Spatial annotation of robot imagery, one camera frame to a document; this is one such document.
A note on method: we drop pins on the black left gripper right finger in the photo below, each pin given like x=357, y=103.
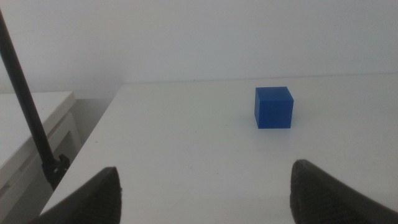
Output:
x=317, y=199

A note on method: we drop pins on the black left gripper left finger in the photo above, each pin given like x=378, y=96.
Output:
x=96, y=202

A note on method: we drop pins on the blue cube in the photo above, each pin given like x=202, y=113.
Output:
x=273, y=110

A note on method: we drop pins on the white side table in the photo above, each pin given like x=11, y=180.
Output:
x=18, y=124

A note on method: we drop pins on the black stand pole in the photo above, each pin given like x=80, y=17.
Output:
x=28, y=105

